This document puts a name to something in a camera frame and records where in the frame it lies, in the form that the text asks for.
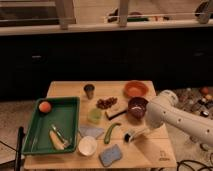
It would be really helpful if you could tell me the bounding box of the white black dish brush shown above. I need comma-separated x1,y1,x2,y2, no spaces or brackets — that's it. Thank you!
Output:
124,128,149,143

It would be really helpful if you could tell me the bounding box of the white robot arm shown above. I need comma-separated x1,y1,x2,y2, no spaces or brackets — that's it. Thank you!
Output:
145,90,213,147

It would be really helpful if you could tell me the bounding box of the bunch of brown grapes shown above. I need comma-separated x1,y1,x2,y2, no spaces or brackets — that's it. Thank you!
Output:
96,97,117,109

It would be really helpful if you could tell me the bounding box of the metal cup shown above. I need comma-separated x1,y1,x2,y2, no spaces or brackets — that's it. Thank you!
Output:
84,84,95,99

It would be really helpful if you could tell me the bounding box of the orange bowl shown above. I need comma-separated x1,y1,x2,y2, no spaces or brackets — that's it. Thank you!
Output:
124,80,149,98

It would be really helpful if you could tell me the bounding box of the black tan block eraser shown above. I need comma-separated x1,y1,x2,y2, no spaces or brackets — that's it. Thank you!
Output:
105,107,127,120

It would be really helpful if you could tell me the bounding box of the green plastic cup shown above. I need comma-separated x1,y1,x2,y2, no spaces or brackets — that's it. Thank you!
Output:
87,108,102,124

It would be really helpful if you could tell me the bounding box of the dark red bowl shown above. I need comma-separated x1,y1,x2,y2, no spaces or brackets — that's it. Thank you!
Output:
127,97,148,119

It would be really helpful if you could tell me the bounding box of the grey cloth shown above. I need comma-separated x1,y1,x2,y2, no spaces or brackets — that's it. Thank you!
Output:
78,125,104,139

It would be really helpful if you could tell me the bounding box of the green plastic tray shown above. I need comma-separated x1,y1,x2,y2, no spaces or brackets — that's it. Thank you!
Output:
22,97,80,155

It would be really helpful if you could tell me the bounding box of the white round bowl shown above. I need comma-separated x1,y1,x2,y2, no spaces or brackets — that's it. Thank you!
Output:
78,136,97,156

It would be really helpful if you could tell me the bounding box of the orange fruit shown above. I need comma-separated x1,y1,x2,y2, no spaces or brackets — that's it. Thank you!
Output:
38,101,51,113

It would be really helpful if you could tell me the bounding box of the blue sponge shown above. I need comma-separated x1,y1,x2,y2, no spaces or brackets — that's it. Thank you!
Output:
99,144,123,167

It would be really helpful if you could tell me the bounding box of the metal fork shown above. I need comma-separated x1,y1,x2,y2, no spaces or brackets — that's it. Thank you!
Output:
51,124,70,148

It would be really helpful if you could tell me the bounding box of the black stand pole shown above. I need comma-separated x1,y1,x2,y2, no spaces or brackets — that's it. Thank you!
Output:
14,126,25,171

